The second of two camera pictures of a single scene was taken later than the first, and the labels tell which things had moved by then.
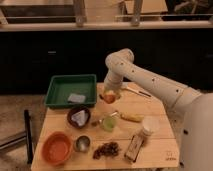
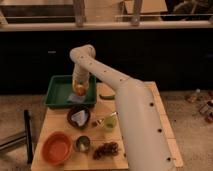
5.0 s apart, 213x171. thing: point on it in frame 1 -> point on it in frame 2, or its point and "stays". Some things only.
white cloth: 73,97 stays
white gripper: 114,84 -> 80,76
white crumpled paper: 80,117 stays
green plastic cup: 109,123 stays
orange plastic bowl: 57,148 stays
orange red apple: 109,98 -> 80,90
